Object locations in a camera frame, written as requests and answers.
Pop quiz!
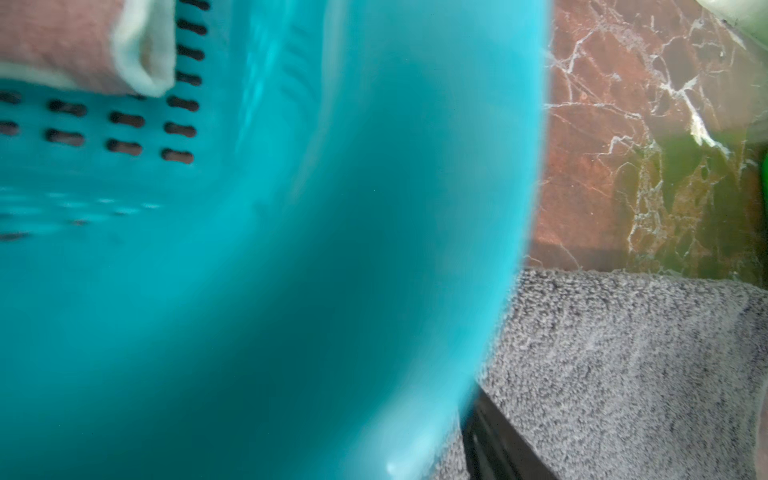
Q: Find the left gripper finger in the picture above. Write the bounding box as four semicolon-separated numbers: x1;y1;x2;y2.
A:
461;386;557;480

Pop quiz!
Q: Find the grey towel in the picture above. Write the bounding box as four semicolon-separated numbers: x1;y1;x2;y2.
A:
431;268;768;480

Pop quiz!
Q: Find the printed rabbit towel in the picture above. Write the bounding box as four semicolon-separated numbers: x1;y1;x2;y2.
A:
1;1;177;97

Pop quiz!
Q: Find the teal plastic basket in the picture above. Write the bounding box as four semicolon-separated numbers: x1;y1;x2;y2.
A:
1;1;551;479

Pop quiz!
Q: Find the green plastic basket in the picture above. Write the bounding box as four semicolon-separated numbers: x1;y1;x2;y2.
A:
760;152;768;221

